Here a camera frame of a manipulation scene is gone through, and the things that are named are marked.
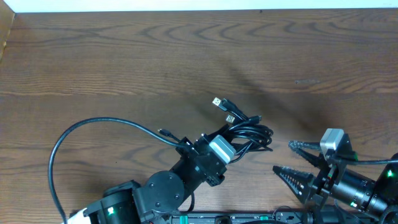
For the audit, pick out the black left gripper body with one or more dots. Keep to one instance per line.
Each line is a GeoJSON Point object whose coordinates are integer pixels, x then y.
{"type": "Point", "coordinates": [197, 152]}

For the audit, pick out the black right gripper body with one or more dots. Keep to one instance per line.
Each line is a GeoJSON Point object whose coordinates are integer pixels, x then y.
{"type": "Point", "coordinates": [321, 179]}

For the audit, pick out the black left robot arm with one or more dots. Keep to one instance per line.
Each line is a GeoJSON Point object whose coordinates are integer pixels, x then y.
{"type": "Point", "coordinates": [161, 196]}

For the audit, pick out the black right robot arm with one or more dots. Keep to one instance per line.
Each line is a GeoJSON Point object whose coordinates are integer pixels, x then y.
{"type": "Point", "coordinates": [375, 198]}

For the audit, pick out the wooden panel at left edge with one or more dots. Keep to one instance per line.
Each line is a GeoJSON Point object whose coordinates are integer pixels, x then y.
{"type": "Point", "coordinates": [6, 20]}

